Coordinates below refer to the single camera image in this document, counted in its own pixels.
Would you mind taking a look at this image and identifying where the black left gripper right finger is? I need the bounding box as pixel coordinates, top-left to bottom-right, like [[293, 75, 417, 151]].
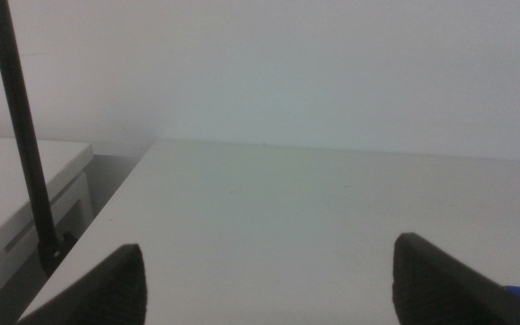
[[391, 232, 520, 325]]

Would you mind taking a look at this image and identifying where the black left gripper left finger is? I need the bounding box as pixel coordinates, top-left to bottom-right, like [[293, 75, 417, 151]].
[[15, 243, 148, 325]]

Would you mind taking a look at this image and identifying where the white side desk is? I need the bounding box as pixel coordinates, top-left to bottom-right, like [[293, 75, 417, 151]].
[[0, 135, 95, 320]]

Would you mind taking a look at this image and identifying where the black stand pole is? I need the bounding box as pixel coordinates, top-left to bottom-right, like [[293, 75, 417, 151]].
[[0, 0, 79, 276]]

